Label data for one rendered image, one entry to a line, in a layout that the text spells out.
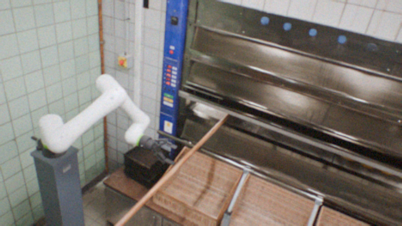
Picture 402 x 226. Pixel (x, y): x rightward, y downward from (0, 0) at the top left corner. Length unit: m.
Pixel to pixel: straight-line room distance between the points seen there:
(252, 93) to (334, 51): 0.61
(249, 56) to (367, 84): 0.75
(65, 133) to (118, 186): 1.03
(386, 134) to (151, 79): 1.77
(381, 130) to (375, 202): 0.56
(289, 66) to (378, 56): 0.52
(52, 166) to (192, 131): 1.16
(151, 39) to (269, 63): 0.96
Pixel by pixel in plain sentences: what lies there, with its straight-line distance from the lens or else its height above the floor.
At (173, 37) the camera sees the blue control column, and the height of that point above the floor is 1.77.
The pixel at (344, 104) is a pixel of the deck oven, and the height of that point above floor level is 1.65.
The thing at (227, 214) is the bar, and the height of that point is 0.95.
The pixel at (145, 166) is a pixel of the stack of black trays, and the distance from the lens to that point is 2.61.
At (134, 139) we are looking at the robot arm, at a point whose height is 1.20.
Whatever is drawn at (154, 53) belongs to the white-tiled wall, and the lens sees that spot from 2.62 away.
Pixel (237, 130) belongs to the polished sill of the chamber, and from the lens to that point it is 2.49.
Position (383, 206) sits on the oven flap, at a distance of 2.56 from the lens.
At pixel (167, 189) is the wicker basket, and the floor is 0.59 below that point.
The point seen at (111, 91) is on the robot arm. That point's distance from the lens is 1.87.
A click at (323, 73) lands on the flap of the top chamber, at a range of 2.14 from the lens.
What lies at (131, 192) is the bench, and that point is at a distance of 2.73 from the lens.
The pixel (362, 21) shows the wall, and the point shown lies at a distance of 2.04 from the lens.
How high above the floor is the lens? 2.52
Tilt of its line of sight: 30 degrees down
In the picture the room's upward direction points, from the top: 8 degrees clockwise
